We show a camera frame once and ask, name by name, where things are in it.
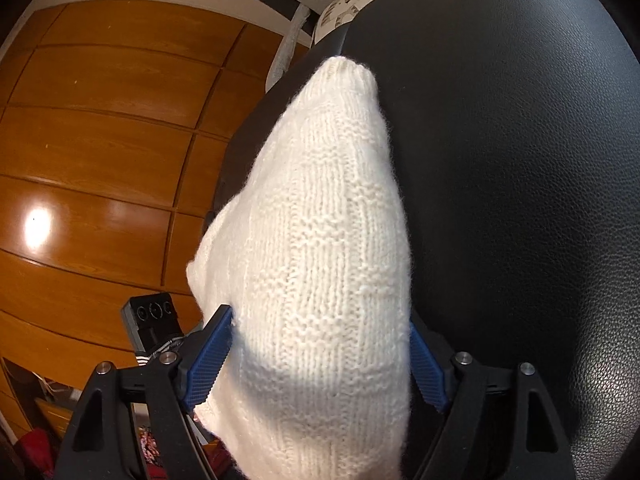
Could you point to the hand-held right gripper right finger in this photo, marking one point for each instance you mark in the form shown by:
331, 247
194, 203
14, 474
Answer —
427, 367

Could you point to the cat print pillow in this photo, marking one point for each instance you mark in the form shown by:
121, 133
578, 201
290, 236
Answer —
360, 0

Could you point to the cream knitted sweater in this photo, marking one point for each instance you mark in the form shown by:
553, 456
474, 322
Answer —
320, 260

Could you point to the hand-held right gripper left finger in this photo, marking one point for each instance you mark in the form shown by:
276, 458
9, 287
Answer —
210, 360

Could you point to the wooden panelled wardrobe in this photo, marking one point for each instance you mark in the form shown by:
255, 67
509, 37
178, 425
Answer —
100, 160

